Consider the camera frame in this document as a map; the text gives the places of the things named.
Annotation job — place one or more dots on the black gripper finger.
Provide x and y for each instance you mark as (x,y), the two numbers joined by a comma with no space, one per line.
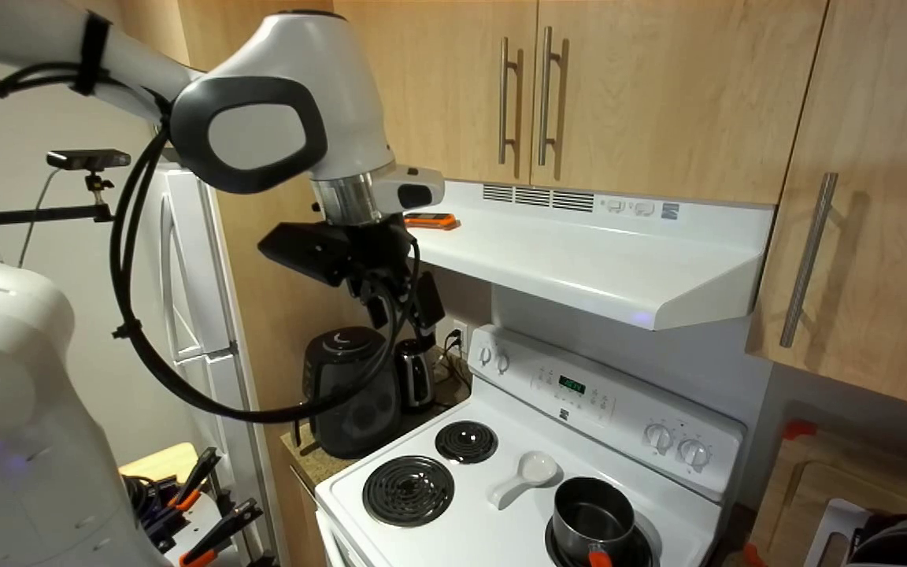
(380,311)
(427,305)

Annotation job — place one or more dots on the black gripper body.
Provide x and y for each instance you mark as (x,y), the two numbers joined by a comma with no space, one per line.
(367,260)

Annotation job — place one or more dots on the wooden cabinet door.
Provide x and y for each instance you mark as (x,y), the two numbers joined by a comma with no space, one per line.
(672,98)
(454,81)

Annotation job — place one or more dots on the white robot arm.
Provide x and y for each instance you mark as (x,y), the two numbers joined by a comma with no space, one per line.
(293,98)

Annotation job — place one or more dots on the far right wooden cabinet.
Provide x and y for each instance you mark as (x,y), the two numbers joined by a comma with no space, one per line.
(832,291)

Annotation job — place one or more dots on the orange black timer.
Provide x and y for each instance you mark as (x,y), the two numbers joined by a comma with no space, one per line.
(433,223)

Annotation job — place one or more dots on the black air fryer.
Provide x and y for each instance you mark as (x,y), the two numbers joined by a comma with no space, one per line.
(364,398)

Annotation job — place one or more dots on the white refrigerator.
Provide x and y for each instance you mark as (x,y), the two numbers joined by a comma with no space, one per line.
(189,322)

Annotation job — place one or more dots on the white electric stove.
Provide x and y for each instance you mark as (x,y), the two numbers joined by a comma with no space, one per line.
(480,482)

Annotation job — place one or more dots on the white spoon rest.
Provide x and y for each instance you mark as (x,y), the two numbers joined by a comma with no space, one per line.
(535,472)

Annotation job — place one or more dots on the white range hood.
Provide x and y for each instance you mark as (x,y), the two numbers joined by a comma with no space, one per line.
(645,264)

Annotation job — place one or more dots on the wooden cutting board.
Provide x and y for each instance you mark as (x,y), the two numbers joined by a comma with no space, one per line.
(824,491)

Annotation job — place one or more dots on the grey pot orange handle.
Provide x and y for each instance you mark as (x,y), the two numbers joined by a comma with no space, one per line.
(589,516)

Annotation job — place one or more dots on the black camera on stand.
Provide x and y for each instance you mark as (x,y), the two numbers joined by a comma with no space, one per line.
(93,162)

